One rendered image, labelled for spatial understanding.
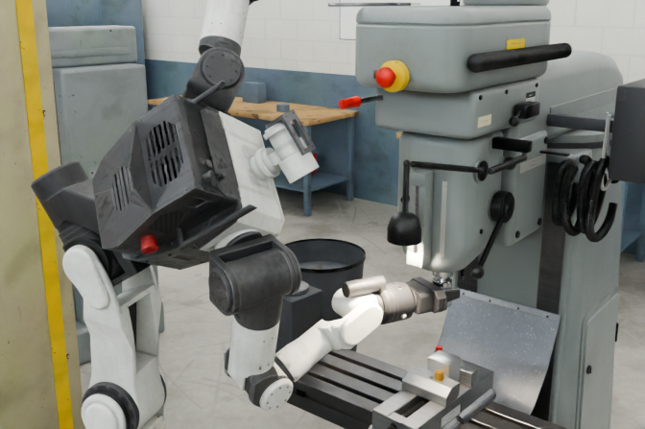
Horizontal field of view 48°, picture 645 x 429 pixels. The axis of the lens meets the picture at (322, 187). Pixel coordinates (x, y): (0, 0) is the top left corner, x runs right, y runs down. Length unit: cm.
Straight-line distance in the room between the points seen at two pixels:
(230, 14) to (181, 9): 702
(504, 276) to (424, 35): 91
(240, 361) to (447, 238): 51
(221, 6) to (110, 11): 713
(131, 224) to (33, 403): 191
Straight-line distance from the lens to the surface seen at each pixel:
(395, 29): 143
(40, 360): 315
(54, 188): 163
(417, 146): 158
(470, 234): 160
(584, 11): 595
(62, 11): 924
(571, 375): 216
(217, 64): 147
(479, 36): 143
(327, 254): 401
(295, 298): 199
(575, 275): 204
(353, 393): 195
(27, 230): 295
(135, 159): 138
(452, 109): 148
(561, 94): 192
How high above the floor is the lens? 190
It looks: 15 degrees down
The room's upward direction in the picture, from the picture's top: straight up
